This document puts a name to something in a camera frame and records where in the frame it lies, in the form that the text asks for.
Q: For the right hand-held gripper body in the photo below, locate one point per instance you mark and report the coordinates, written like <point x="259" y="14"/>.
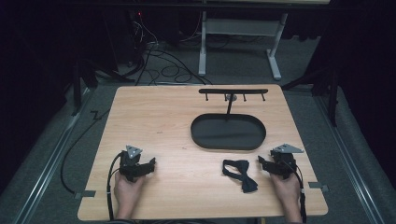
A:
<point x="285" y="161"/>

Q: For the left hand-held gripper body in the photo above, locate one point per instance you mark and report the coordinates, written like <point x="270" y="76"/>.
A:
<point x="130" y="160"/>

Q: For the black bow tie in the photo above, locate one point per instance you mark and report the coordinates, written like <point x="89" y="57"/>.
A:
<point x="239" y="175"/>

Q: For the black hook rack with tray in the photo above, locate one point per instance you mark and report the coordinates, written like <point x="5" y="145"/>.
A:
<point x="229" y="132"/>

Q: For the person's right hand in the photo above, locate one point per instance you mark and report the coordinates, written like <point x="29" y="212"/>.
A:
<point x="287" y="191"/>

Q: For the person's left hand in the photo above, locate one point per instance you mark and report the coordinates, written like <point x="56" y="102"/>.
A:
<point x="127" y="190"/>

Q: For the black metal stand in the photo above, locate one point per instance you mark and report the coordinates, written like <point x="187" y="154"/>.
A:
<point x="77" y="87"/>
<point x="331" y="93"/>

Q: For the grey metal table bracket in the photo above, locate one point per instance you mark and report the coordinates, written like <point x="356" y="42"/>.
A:
<point x="319" y="186"/>
<point x="84" y="194"/>

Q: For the aluminium floor rail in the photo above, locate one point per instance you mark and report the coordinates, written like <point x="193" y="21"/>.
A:
<point x="46" y="168"/>
<point x="348" y="155"/>

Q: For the white metal desk frame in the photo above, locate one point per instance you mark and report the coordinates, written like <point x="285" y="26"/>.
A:
<point x="239" y="27"/>

